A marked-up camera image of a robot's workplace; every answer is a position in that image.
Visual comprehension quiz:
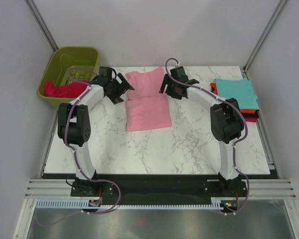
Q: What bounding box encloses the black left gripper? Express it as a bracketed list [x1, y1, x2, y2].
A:
[107, 74, 134, 105]

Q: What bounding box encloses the pink t shirt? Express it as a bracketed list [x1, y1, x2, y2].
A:
[126, 67, 172, 132]

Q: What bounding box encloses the red t shirt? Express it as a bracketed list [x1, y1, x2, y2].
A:
[44, 80, 88, 98]

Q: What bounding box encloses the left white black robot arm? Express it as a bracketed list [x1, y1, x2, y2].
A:
[57, 67, 134, 197]

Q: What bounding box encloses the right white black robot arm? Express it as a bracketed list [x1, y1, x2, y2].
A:
[159, 66, 249, 197]

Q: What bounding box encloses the folded orange t shirt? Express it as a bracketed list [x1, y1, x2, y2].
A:
[210, 83, 256, 115]

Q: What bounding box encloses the olive green plastic bin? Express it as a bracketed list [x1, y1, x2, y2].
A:
[37, 46, 100, 109]

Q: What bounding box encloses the folded teal t shirt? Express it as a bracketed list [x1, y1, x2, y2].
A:
[214, 78, 259, 110]

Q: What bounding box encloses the folded magenta t shirt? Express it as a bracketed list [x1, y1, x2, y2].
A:
[245, 118, 258, 123]

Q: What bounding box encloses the folded black t shirt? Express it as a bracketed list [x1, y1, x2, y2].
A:
[242, 111, 259, 120]

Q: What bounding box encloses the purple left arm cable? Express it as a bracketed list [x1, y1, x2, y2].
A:
[66, 66, 100, 184]

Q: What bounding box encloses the right aluminium frame post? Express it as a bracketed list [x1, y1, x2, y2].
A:
[240, 0, 289, 76]

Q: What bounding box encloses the aluminium frame post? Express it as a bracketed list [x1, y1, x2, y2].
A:
[240, 0, 289, 76]
[25, 0, 59, 52]

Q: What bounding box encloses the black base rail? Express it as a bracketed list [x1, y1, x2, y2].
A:
[71, 174, 247, 206]

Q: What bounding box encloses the left aluminium frame post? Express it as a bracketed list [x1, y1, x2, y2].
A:
[25, 0, 59, 52]

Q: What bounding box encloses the white slotted cable duct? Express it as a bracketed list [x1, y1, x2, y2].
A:
[35, 199, 225, 210]

